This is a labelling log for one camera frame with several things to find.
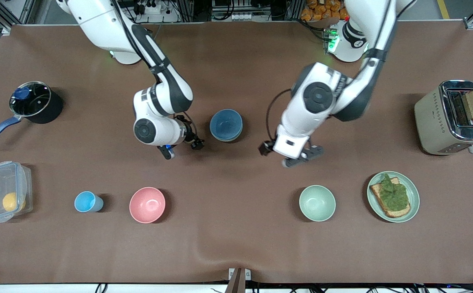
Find pale green bowl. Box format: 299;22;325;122
299;185;336;222
211;131;243;143

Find blue bowl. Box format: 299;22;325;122
210;109;243;141

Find pink bowl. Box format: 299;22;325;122
129;187;166;224

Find green lettuce leaf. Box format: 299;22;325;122
379;174;409;211

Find toast slice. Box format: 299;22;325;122
370;177;411;218

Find light blue cup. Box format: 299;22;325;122
74;191;104;213

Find pale green plate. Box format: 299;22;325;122
367;171;420;223

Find orange snack bags pile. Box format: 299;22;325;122
300;0;349;22

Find beige chrome toaster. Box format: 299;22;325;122
414;80;473;155

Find glass lid blue knob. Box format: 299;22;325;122
9;81;52;117

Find yellow orange fruit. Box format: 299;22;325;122
2;192;26;212

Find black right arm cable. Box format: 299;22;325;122
182;113;199;141

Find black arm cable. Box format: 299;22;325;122
266;90;292;143
182;113;199;141

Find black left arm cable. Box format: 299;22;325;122
266;90;292;143

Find grey metal table bracket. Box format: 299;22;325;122
228;268;252;281

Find black pot blue handle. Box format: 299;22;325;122
0;83;64;148

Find brown angled post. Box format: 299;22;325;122
225;269;246;293

